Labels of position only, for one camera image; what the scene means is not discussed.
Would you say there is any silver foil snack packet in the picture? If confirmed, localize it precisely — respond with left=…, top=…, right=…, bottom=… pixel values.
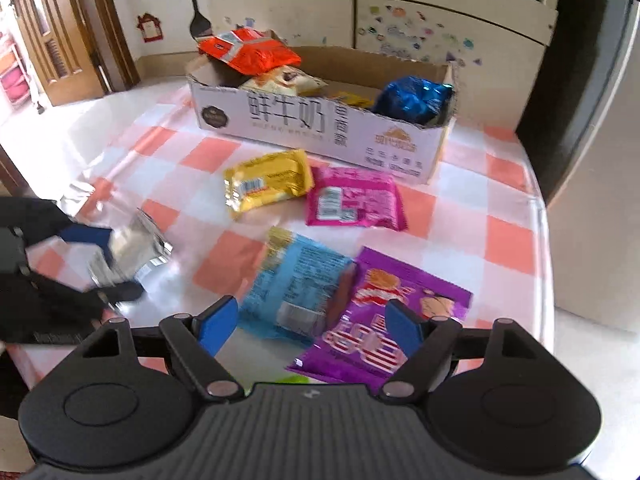
left=88, top=209, right=174, bottom=286

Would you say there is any purple snack bag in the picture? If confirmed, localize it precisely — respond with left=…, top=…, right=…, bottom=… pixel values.
left=288, top=247, right=472, bottom=393

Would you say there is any green cracker packet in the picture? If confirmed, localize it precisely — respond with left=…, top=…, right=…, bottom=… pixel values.
left=278, top=374, right=310, bottom=385

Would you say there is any light blue snack packet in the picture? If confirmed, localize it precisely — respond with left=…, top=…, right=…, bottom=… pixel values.
left=239, top=226, right=352, bottom=346

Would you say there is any pink snack packet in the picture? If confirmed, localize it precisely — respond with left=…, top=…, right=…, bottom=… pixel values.
left=306, top=166, right=407, bottom=231

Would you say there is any blue foil snack bag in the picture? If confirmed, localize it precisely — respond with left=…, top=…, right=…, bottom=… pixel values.
left=370, top=76, right=454, bottom=127

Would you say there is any small yellow snack packet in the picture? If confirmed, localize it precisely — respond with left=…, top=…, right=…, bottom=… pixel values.
left=328, top=91, right=374, bottom=110

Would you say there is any red snack bag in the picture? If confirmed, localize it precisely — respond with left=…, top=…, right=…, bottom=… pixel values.
left=198, top=27, right=302, bottom=76

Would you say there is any cream croissant packet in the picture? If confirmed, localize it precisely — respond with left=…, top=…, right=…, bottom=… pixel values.
left=240, top=65, right=326, bottom=96

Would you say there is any pink checkered tablecloth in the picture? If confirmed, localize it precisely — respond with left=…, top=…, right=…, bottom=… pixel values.
left=28, top=88, right=553, bottom=388

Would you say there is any pink shelf rack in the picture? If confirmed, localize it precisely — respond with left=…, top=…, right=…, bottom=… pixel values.
left=0, top=32, right=37, bottom=113

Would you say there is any brown wooden door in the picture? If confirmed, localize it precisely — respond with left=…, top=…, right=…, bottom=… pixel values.
left=10, top=0, right=140, bottom=106

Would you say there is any white cardboard milk box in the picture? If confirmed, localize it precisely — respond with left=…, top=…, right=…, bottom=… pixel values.
left=186, top=47, right=458, bottom=183

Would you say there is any white refrigerator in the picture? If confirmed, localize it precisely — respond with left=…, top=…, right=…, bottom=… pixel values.
left=518, top=0, right=639, bottom=333

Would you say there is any cream wooden cabinet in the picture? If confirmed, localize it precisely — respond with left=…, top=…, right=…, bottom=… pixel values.
left=208, top=0, right=558, bottom=130

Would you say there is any red house wall sticker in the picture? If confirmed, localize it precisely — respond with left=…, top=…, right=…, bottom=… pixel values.
left=137, top=13, right=164, bottom=44

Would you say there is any black vase flower wall sticker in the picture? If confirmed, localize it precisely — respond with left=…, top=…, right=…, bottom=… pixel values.
left=167, top=0, right=214, bottom=40

